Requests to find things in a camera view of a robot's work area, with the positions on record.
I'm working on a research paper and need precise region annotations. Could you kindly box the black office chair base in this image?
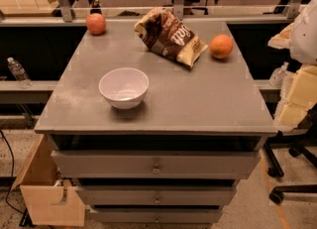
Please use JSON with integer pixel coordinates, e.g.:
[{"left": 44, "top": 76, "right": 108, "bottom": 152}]
[{"left": 264, "top": 133, "right": 317, "bottom": 205}]

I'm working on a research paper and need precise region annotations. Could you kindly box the bottom grey drawer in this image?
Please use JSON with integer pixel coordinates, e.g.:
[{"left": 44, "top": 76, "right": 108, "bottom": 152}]
[{"left": 90, "top": 208, "right": 222, "bottom": 224}]

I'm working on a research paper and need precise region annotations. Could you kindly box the white bowl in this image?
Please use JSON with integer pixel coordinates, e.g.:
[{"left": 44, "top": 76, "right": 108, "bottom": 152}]
[{"left": 99, "top": 67, "right": 150, "bottom": 109}]

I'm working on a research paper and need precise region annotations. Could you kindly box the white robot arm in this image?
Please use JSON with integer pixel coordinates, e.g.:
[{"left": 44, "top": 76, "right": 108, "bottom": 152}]
[{"left": 268, "top": 0, "right": 317, "bottom": 132}]

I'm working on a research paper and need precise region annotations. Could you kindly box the grey drawer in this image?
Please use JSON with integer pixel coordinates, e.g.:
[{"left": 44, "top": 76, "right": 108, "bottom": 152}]
[
  {"left": 52, "top": 150, "right": 260, "bottom": 179},
  {"left": 90, "top": 208, "right": 222, "bottom": 224},
  {"left": 76, "top": 186, "right": 236, "bottom": 206}
]

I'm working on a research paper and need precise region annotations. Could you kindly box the red apple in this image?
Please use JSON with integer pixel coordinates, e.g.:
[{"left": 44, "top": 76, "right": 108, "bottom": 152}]
[{"left": 85, "top": 13, "right": 106, "bottom": 35}]

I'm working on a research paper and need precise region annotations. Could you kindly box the grey drawer cabinet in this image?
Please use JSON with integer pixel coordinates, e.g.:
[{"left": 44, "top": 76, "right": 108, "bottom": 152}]
[{"left": 36, "top": 20, "right": 273, "bottom": 211}]

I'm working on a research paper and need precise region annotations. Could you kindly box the clear plastic water bottle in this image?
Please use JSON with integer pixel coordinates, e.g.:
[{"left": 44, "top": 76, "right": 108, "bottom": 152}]
[{"left": 7, "top": 57, "right": 32, "bottom": 88}]

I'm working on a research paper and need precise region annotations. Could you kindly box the orange fruit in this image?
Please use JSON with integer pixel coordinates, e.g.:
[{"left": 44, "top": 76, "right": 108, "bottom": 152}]
[{"left": 209, "top": 34, "right": 233, "bottom": 58}]

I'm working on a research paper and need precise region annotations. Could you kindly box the light wooden open drawer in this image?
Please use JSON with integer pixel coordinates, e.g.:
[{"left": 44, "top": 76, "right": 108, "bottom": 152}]
[{"left": 11, "top": 135, "right": 85, "bottom": 227}]

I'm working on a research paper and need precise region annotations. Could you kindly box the middle grey drawer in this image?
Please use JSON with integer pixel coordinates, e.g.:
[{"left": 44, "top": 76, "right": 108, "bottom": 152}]
[{"left": 76, "top": 186, "right": 236, "bottom": 206}]

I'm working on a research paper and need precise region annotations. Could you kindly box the top grey drawer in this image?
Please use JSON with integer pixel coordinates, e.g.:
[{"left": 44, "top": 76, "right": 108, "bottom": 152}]
[{"left": 52, "top": 150, "right": 260, "bottom": 179}]

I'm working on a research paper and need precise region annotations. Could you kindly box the clear sanitizer bottle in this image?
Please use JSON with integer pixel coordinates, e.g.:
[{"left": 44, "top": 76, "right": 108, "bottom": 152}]
[{"left": 268, "top": 61, "right": 288, "bottom": 88}]

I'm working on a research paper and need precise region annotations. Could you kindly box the black floor cable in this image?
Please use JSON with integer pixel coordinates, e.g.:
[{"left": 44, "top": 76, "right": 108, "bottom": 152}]
[{"left": 0, "top": 129, "right": 26, "bottom": 216}]

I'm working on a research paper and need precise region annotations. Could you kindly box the brown chip bag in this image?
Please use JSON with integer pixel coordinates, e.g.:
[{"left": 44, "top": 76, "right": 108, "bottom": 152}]
[{"left": 135, "top": 7, "right": 208, "bottom": 68}]

